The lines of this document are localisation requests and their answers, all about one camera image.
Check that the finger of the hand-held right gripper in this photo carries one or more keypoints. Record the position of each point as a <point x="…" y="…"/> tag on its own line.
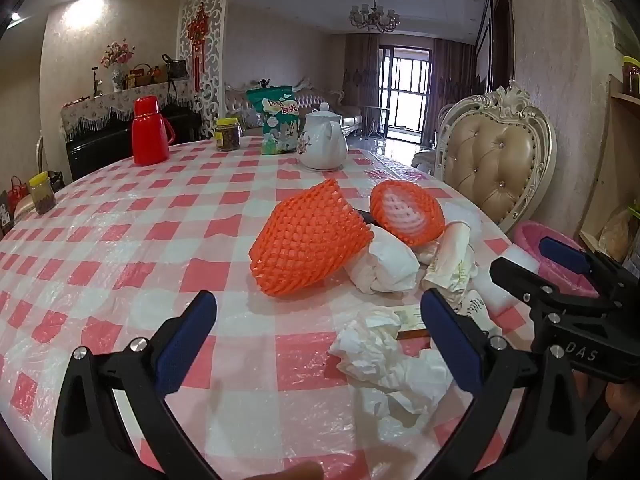
<point x="565" y="254"/>
<point x="525" y="285"/>

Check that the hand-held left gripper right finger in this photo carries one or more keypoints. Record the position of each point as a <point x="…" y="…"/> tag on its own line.
<point x="450" y="340"/>

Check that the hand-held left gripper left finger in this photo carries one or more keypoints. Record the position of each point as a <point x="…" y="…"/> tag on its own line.
<point x="192" y="330"/>

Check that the white foam block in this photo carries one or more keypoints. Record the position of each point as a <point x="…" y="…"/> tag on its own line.
<point x="505" y="280"/>

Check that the pink trash bin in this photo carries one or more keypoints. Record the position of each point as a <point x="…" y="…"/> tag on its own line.
<point x="530" y="240"/>

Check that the white paper packet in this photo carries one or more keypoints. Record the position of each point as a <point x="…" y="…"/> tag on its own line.
<point x="477" y="310"/>

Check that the small beige card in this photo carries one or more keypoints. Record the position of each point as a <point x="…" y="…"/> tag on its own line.
<point x="411" y="317"/>

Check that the white tissue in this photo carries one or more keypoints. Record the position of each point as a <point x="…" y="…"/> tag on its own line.
<point x="385" y="355"/>
<point x="385" y="265"/>

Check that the orange net with white lining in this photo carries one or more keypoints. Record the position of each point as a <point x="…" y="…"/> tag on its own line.
<point x="405" y="212"/>

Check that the orange foam fruit net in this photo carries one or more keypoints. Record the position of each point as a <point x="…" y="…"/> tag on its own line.
<point x="310" y="240"/>

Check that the person's right hand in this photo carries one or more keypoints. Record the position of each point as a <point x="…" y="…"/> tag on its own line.
<point x="625" y="415"/>

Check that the person's left hand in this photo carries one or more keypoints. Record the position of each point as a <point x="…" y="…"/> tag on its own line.
<point x="300" y="474"/>

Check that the bagged brown food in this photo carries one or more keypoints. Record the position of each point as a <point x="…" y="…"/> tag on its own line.
<point x="617" y="235"/>

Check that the pink checked tablecloth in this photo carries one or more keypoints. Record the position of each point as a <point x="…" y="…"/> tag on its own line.
<point x="150" y="260"/>

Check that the wooden shelf unit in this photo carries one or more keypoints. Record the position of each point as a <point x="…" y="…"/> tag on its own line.
<point x="607" y="160"/>

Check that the cream tufted dining chair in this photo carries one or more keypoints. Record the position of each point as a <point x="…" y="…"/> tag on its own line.
<point x="495" y="165"/>

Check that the jars on shelf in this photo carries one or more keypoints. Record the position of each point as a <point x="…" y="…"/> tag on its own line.
<point x="632" y="75"/>

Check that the yellow-lid glass jar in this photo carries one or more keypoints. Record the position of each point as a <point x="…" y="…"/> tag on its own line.
<point x="228" y="136"/>
<point x="42" y="196"/>

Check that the red thermos jug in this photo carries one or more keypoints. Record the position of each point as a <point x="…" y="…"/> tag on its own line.
<point x="149" y="132"/>

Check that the black piano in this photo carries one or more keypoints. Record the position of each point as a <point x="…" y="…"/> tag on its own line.
<point x="100" y="145"/>

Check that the brown curtains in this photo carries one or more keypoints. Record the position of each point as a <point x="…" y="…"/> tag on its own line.
<point x="450" y="75"/>

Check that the red bag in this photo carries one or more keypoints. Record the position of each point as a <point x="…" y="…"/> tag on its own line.
<point x="17" y="194"/>

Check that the green snack bag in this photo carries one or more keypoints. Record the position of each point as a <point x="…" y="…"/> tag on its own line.
<point x="277" y="120"/>

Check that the white ceramic teapot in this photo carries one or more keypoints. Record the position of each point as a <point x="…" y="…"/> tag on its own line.
<point x="322" y="142"/>

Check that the balcony glass door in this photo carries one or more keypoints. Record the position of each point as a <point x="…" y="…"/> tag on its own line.
<point x="405" y="90"/>

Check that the floral lace cover cloth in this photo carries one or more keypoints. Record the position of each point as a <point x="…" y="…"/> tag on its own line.
<point x="110" y="105"/>

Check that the wicker basket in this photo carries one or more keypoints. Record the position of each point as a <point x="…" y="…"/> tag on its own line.
<point x="142" y="77"/>

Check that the tufted leather sofa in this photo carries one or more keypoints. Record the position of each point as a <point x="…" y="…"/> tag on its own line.
<point x="310" y="95"/>

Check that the dark handbag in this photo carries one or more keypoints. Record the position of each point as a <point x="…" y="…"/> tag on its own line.
<point x="175" y="67"/>

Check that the pink flower bouquet vase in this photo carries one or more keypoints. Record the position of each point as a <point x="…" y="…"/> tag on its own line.
<point x="117" y="57"/>

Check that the white lattice screen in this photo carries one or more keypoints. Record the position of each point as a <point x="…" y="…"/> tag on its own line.
<point x="217" y="35"/>

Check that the ceiling chandelier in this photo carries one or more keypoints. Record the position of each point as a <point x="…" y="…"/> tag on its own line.
<point x="374" y="15"/>

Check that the dark wooden door frame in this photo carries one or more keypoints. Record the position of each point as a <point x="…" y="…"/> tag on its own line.
<point x="502" y="30"/>

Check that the red knot wall ornament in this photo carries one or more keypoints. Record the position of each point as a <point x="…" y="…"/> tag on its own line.
<point x="198" y="30"/>

